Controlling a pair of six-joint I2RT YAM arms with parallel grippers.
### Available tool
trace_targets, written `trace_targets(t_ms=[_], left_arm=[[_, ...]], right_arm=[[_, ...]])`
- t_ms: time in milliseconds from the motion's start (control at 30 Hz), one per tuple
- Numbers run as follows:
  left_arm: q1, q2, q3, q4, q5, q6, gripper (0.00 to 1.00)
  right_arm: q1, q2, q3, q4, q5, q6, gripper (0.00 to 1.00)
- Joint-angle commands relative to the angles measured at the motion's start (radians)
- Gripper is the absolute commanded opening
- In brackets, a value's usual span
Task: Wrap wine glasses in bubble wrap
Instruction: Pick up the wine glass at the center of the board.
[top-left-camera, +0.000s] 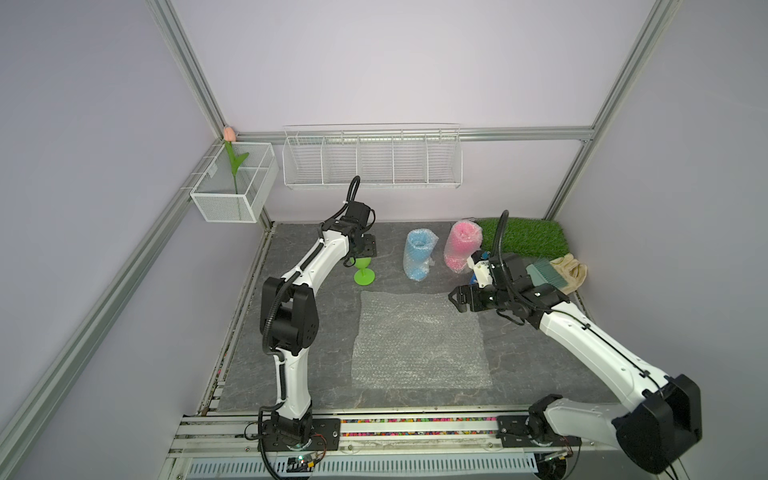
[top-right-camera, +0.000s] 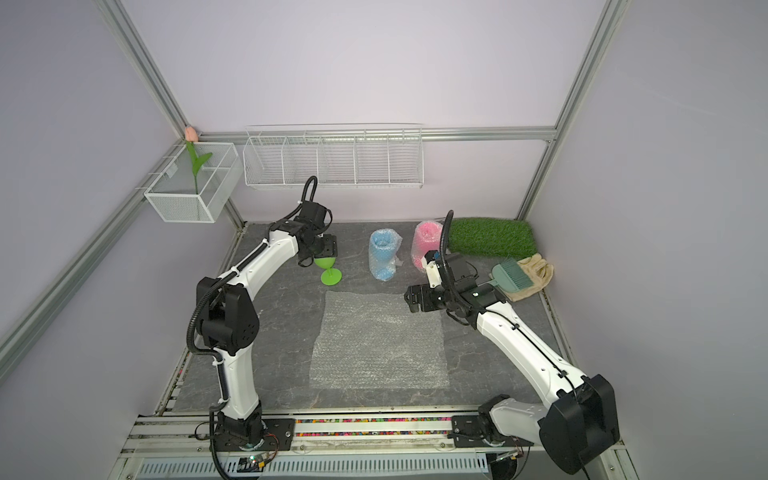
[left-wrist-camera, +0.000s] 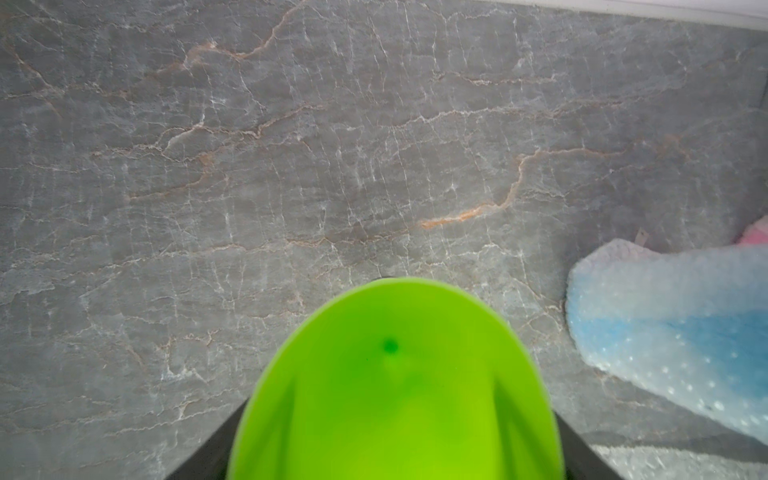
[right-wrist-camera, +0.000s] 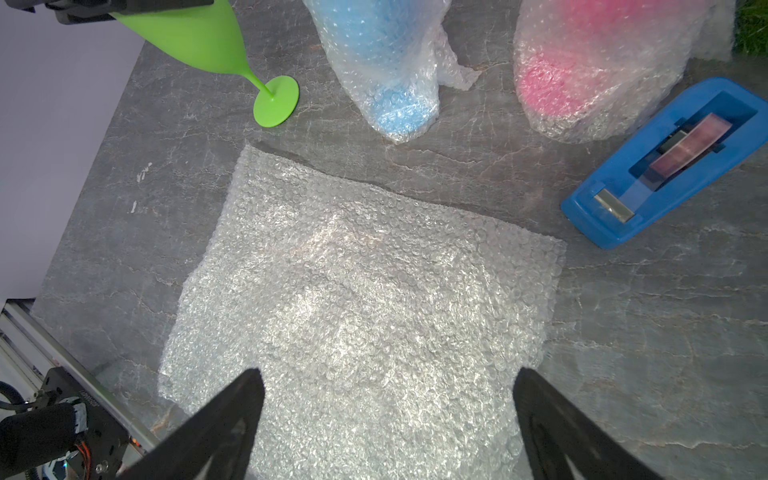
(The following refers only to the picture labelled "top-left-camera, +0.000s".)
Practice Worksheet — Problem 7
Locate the bubble wrap sheet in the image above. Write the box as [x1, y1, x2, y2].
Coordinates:
[443, 220, 484, 274]
[351, 292, 492, 389]
[402, 227, 440, 283]

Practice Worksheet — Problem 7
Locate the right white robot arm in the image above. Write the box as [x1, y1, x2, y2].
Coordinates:
[448, 211, 703, 479]

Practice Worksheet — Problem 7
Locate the beige cloth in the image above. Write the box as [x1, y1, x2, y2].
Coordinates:
[549, 253, 588, 295]

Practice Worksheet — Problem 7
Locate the green dustpan brush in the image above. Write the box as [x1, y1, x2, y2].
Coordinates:
[526, 259, 568, 290]

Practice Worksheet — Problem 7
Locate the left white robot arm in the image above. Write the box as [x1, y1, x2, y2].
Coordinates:
[260, 176, 376, 421]

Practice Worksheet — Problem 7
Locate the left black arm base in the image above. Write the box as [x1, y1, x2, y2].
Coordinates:
[259, 417, 341, 453]

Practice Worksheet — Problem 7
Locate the white slotted cable duct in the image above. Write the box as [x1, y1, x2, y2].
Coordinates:
[186, 452, 539, 479]

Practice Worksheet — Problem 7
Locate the artificial pink tulip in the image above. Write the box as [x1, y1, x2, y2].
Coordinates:
[222, 126, 250, 194]

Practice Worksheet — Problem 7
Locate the white wire wall shelf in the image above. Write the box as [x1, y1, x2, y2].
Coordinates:
[282, 123, 464, 189]

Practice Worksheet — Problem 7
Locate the green plastic wine glass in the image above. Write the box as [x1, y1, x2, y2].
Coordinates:
[353, 257, 376, 286]

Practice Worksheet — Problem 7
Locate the white mesh wall basket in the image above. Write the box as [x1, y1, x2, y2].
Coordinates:
[190, 141, 279, 224]

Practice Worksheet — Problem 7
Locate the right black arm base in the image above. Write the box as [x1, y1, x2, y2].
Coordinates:
[496, 413, 582, 448]

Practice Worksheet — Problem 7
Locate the green artificial grass mat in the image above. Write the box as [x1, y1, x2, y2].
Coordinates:
[501, 217, 571, 259]

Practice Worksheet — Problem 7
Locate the pink plastic wine glass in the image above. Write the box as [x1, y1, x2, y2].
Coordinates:
[446, 223, 481, 268]

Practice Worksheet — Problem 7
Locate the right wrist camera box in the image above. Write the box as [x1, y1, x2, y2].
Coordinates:
[468, 258, 494, 289]

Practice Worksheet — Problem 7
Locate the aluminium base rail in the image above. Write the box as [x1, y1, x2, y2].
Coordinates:
[159, 407, 650, 479]

